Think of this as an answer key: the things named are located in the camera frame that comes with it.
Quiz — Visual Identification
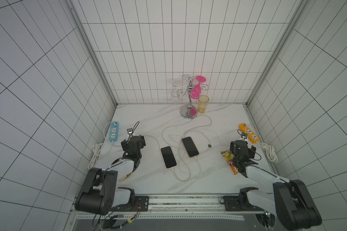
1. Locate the blue power strip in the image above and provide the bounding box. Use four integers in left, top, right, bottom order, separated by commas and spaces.
108, 122, 119, 142

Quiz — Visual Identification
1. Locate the yellow drinking glass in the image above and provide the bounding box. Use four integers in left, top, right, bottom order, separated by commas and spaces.
197, 95, 209, 113

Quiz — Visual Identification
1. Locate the silver glass holder stand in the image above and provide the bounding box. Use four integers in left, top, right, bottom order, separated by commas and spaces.
180, 74, 209, 119

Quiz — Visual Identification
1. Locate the white charging cable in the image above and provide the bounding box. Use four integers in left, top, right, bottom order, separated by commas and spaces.
143, 135, 201, 182
161, 114, 243, 177

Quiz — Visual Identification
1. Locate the phone pink case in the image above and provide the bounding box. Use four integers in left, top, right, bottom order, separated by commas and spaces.
182, 137, 199, 157
161, 146, 177, 169

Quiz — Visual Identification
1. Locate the white blue-strip power cord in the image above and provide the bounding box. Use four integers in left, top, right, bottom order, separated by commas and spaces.
88, 121, 116, 170

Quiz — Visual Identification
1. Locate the white orange-strip power cord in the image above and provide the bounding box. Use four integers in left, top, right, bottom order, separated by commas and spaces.
257, 141, 278, 164

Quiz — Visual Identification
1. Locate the metal base rail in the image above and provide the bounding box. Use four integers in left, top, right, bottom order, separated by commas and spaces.
68, 194, 272, 224

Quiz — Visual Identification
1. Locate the colourful candy bag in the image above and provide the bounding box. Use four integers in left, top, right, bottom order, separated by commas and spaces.
220, 150, 239, 175

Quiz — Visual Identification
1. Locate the clear wine glass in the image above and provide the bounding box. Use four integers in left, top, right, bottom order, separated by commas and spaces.
171, 79, 182, 104

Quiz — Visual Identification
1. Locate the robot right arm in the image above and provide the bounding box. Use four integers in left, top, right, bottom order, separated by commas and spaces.
229, 140, 322, 231

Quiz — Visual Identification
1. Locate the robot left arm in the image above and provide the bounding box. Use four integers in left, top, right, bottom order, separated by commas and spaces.
74, 135, 146, 216

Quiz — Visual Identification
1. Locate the orange power strip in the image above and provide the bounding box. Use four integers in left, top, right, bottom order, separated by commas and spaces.
239, 123, 260, 144

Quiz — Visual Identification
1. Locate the pink wine glass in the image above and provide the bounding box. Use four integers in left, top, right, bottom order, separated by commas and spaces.
190, 76, 206, 100

